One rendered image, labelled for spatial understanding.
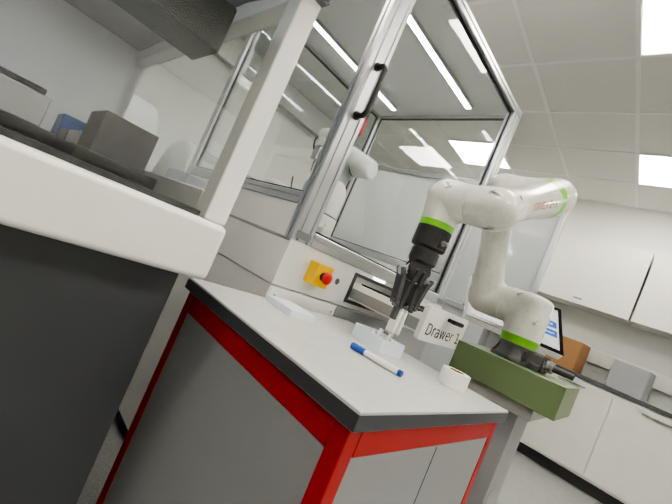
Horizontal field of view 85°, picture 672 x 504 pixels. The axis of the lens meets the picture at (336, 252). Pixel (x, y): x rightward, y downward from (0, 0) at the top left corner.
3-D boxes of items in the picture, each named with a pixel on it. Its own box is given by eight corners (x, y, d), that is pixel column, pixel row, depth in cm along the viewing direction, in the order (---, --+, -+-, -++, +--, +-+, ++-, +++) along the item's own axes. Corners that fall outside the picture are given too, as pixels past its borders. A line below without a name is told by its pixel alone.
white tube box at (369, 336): (399, 359, 98) (405, 346, 98) (377, 353, 93) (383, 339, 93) (371, 341, 108) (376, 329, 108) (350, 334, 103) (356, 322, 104)
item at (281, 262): (430, 334, 180) (442, 306, 180) (271, 283, 107) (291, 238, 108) (311, 275, 247) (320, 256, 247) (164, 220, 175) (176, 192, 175)
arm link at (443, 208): (445, 187, 106) (428, 169, 98) (487, 193, 97) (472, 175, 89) (426, 231, 105) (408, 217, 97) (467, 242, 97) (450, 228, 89)
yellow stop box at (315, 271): (327, 290, 116) (336, 269, 117) (311, 285, 111) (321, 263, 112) (317, 285, 120) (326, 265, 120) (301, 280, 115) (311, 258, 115)
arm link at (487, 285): (475, 300, 153) (495, 170, 135) (515, 314, 142) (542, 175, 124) (459, 310, 145) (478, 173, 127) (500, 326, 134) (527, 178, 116)
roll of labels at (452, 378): (433, 379, 90) (439, 364, 90) (441, 378, 96) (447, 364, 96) (461, 394, 86) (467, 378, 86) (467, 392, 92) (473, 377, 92)
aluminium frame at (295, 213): (442, 307, 180) (522, 113, 184) (291, 238, 108) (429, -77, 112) (320, 256, 247) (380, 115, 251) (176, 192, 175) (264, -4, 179)
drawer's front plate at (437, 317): (457, 350, 128) (469, 321, 129) (417, 339, 108) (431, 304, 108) (452, 348, 130) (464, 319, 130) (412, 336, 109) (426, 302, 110)
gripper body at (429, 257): (426, 246, 92) (412, 280, 91) (447, 257, 96) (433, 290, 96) (406, 241, 98) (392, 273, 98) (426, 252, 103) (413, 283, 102)
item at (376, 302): (452, 343, 129) (459, 327, 129) (416, 332, 110) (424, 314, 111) (369, 303, 157) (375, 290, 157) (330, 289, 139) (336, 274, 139)
